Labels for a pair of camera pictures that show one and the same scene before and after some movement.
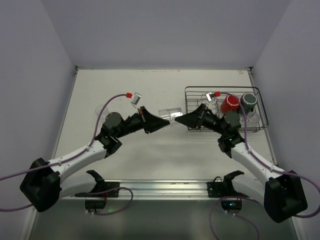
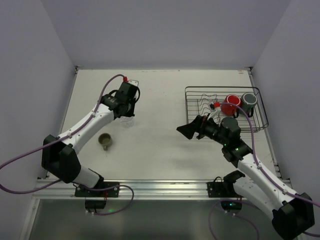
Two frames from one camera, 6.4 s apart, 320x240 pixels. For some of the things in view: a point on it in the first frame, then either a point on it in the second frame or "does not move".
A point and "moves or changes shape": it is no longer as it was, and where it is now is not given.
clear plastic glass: x=170 y=114 moves or changes shape
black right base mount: x=230 y=200 does not move
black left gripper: x=144 y=120 → x=131 y=107
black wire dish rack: x=247 y=101 does not move
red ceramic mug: x=230 y=103 does not move
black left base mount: x=96 y=199 does not move
